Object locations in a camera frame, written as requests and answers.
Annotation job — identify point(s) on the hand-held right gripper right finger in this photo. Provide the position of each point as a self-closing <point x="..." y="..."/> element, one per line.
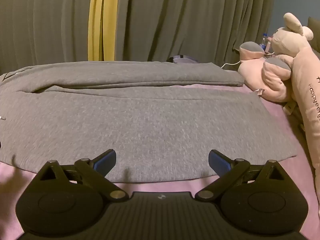
<point x="218" y="162"/>

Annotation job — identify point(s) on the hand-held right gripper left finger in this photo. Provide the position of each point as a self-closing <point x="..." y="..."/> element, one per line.
<point x="106" y="161"/>

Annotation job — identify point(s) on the grey pants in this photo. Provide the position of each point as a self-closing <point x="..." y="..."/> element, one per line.
<point x="150" y="120"/>

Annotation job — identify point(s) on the pink bed sheet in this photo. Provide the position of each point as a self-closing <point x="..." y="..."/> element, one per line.
<point x="275" y="180"/>

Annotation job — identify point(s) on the pink plush toy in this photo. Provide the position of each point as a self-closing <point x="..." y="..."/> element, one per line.
<point x="307" y="80"/>

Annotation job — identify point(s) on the clear water bottle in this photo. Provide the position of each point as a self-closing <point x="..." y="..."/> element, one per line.
<point x="263" y="42"/>

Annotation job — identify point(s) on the grey-green curtain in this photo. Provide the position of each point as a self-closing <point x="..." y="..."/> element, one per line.
<point x="175" y="17"/>

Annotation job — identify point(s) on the olive headboard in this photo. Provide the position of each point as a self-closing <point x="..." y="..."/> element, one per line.
<point x="314" y="23"/>

